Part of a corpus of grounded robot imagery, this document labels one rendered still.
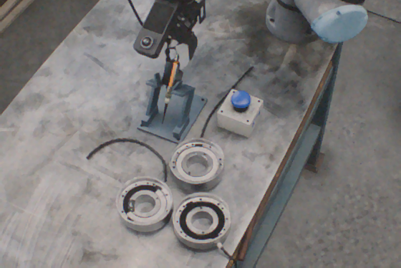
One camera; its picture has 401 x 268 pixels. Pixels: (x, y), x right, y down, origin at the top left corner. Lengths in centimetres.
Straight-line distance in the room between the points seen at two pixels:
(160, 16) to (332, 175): 125
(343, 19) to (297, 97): 21
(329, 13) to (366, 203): 106
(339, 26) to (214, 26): 35
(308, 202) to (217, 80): 87
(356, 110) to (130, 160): 132
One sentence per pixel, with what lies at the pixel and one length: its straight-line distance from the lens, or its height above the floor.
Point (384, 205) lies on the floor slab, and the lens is 213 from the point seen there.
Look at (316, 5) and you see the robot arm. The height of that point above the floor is 100.
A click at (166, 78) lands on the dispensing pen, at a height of 91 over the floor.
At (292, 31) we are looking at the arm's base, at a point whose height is 83.
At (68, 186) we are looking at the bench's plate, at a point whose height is 80.
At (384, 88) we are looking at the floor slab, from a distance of 246.
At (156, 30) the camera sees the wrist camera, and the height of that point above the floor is 107.
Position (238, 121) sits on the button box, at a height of 84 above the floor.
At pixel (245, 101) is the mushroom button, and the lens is 118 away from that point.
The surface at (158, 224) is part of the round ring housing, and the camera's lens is 108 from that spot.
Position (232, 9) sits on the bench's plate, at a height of 80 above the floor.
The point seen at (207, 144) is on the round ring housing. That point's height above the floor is 83.
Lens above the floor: 178
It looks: 52 degrees down
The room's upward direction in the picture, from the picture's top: 2 degrees counter-clockwise
